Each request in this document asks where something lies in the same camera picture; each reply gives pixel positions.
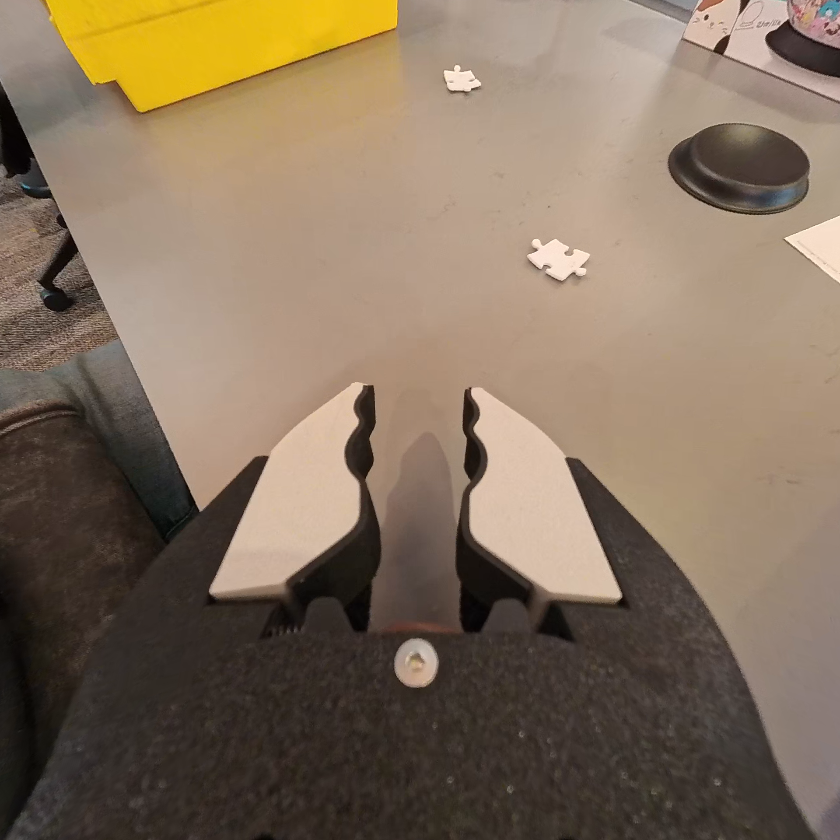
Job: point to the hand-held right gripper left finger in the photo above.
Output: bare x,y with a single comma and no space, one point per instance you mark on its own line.
295,512

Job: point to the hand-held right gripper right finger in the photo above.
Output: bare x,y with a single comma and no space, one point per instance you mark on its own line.
538,518

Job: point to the white puzzle piece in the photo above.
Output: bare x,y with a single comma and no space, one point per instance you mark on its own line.
556,259
461,79

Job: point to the yellow plastic bin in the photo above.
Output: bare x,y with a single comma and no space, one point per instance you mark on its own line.
229,46

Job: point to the colourful puzzle ball box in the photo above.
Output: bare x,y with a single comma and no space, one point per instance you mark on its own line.
741,33

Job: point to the person's jeans leg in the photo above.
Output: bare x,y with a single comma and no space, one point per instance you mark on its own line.
111,426

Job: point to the person's dark grey garment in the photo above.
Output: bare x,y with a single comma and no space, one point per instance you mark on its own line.
65,590

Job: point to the dark office chair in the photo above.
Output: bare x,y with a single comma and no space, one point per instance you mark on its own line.
56,269

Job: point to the white printed instruction leaflet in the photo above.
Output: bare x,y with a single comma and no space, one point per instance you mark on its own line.
820,246

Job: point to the black round stand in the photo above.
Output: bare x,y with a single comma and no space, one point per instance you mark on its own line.
738,167

